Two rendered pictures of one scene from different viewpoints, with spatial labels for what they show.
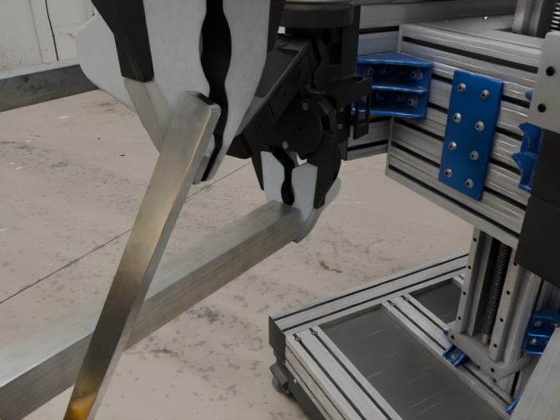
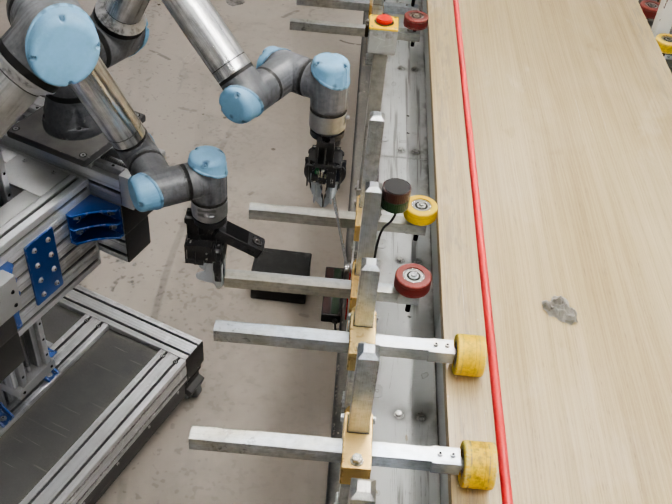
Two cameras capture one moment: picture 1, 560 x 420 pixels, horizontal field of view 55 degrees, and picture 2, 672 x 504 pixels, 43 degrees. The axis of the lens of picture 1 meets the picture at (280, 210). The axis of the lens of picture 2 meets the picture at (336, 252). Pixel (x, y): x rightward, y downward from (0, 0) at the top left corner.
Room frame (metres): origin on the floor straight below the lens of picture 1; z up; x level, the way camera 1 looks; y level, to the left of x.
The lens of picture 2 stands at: (1.09, 1.21, 2.17)
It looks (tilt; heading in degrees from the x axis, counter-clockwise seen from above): 42 degrees down; 231
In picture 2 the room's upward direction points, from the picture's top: 5 degrees clockwise
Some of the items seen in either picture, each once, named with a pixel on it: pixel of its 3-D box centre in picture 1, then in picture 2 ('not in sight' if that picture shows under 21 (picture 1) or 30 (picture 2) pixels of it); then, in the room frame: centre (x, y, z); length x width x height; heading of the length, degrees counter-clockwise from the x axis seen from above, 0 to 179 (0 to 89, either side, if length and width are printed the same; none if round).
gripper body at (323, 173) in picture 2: not in sight; (325, 154); (0.21, 0.05, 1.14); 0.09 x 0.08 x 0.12; 51
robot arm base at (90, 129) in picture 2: not in sight; (74, 103); (0.56, -0.46, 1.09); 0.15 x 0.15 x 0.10
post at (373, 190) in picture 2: not in sight; (363, 269); (0.17, 0.15, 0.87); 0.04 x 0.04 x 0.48; 51
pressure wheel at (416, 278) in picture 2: not in sight; (410, 292); (0.11, 0.25, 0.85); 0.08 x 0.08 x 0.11
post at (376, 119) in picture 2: not in sight; (367, 196); (0.01, -0.04, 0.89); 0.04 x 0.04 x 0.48; 51
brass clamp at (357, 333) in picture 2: not in sight; (362, 337); (0.34, 0.37, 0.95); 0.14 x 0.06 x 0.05; 51
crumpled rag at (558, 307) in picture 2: not in sight; (561, 307); (-0.10, 0.50, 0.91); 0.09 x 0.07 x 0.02; 76
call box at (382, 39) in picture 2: not in sight; (382, 36); (-0.15, -0.24, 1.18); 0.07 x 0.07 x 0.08; 51
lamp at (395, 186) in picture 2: not in sight; (390, 226); (0.13, 0.18, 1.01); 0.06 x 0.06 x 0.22; 51
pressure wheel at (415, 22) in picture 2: not in sight; (414, 30); (-0.69, -0.71, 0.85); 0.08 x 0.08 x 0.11
